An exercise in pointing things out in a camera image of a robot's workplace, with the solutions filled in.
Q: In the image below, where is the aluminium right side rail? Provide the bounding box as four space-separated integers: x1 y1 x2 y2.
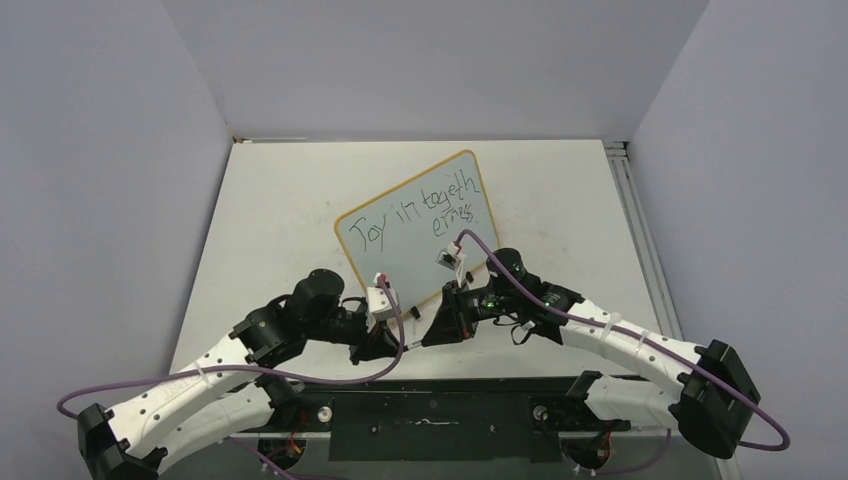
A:
602 141 684 340

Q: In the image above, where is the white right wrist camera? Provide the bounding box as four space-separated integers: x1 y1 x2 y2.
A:
436 242 469 286

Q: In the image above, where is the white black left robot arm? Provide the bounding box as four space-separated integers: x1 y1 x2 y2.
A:
76 269 405 479

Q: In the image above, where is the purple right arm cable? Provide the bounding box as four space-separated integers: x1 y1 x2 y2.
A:
455 229 792 477

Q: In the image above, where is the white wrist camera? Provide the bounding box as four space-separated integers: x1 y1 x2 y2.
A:
436 242 469 286
366 272 400 323

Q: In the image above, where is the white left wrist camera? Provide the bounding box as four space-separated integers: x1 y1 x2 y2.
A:
366 272 400 323

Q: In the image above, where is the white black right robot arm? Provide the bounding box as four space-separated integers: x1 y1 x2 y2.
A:
420 246 760 459

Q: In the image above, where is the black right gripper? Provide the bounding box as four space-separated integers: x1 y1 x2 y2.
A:
422 280 520 348

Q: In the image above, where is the yellow framed whiteboard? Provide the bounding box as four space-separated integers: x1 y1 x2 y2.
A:
334 150 500 313

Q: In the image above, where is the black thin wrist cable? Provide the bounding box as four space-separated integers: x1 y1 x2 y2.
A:
508 317 551 347

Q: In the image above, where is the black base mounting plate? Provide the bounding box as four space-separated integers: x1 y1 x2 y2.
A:
256 377 638 462

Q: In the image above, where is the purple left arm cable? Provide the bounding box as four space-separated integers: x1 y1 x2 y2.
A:
56 278 407 480

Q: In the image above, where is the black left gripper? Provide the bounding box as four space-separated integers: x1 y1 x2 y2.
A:
304 307 402 364

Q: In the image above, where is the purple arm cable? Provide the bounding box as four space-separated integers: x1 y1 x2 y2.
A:
56 278 407 480
455 229 792 477

